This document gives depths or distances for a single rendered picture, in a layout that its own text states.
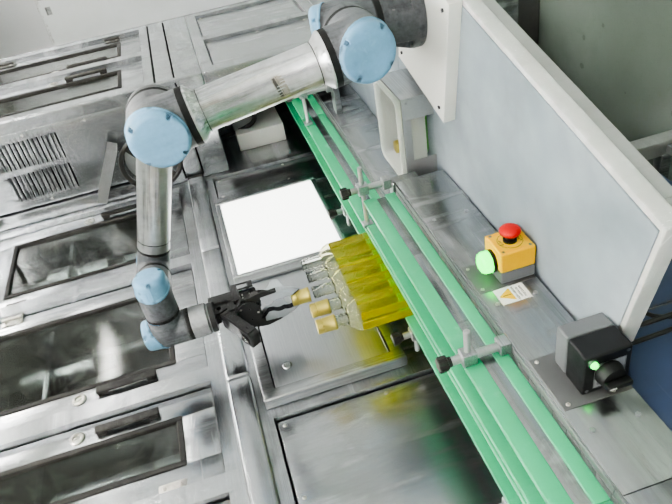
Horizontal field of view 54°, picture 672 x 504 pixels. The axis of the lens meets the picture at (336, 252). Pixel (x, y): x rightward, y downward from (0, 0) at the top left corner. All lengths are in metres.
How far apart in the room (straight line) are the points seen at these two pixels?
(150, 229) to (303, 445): 0.58
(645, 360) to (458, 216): 0.50
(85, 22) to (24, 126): 2.78
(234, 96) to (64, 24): 3.89
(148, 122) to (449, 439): 0.86
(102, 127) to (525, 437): 1.76
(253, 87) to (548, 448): 0.80
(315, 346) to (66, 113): 1.20
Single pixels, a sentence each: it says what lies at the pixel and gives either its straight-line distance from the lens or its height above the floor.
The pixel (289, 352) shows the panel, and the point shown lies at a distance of 1.61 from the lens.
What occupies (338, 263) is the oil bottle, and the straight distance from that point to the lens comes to 1.57.
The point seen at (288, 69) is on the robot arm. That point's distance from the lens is 1.29.
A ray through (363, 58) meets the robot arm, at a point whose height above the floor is 0.96.
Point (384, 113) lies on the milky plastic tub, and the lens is 1.76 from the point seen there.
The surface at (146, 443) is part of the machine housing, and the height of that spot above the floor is 1.60.
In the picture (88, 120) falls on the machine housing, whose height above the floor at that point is 1.64.
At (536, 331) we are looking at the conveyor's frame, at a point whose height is 0.83.
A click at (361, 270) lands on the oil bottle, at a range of 1.55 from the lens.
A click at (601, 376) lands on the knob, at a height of 0.81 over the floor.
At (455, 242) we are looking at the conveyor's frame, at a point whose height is 0.85.
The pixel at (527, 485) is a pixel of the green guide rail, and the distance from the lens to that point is 1.11.
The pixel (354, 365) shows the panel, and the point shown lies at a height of 1.10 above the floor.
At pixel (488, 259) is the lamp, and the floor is 0.84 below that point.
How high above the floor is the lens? 1.26
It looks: 7 degrees down
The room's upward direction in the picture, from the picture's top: 106 degrees counter-clockwise
